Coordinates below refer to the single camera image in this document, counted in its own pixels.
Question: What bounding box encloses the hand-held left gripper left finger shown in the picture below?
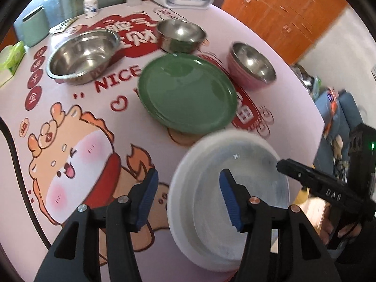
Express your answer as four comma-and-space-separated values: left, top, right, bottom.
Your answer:
34, 168, 159, 282

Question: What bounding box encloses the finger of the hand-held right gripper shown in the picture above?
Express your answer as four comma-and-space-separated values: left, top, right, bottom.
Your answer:
277, 159, 316, 197

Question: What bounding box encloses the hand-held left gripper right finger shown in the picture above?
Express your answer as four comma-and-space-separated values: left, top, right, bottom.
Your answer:
220, 169, 338, 282

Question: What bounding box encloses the pink steel bowl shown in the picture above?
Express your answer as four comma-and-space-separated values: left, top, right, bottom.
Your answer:
227, 42, 277, 91

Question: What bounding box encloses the green plate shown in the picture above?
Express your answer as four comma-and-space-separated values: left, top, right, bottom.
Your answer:
137, 52, 238, 133

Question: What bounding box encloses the large steel bowl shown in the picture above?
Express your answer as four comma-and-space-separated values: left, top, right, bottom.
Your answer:
45, 29, 121, 86

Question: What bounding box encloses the person's right hand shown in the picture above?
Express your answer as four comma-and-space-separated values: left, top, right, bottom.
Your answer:
320, 211, 363, 246

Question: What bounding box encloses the wooden shelf cabinet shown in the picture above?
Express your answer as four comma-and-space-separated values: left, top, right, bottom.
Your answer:
222, 0, 349, 65

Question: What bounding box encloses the small steel bowl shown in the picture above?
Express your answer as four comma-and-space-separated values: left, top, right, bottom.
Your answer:
156, 20, 207, 54

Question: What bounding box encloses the pill blister pack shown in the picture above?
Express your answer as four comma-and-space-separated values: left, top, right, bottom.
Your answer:
49, 18, 78, 35

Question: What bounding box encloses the green tissue box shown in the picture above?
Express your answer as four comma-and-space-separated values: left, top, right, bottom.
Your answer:
0, 41, 26, 87

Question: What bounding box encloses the white pill bottle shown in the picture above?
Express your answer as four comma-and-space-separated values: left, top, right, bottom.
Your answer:
83, 0, 99, 18

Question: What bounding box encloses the green canister with black lid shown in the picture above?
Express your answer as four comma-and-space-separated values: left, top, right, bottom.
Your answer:
14, 7, 50, 47

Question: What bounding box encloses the black cable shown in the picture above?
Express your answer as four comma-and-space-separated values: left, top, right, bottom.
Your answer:
0, 117, 55, 246

